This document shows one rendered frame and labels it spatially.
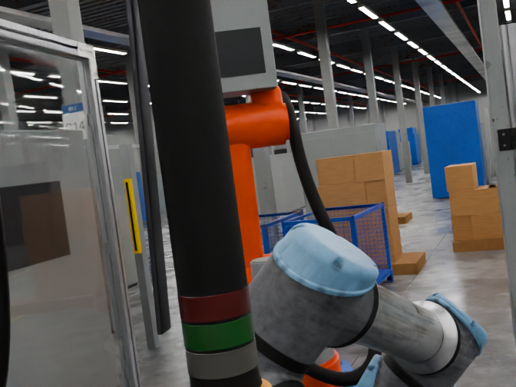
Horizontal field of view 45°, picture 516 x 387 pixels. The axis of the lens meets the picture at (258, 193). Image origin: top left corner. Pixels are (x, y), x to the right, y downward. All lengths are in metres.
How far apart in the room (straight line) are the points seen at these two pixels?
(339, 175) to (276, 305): 7.74
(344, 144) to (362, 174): 2.72
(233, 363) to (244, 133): 4.01
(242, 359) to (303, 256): 0.41
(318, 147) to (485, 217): 3.21
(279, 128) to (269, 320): 3.64
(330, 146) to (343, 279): 10.36
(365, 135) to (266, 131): 6.67
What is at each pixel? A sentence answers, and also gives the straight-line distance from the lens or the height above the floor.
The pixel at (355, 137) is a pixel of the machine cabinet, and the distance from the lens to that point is 10.93.
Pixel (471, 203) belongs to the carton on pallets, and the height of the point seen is 0.67.
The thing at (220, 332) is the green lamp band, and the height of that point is 1.61.
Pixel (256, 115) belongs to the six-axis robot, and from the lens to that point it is 4.30.
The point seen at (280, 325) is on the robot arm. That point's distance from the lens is 0.71.
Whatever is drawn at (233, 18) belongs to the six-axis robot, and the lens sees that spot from 4.29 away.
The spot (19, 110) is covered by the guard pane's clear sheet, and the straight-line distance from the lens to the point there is 1.48.
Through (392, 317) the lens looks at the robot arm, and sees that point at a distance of 0.86.
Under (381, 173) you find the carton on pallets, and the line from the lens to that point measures 8.25.
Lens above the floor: 1.69
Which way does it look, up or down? 3 degrees down
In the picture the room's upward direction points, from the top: 7 degrees counter-clockwise
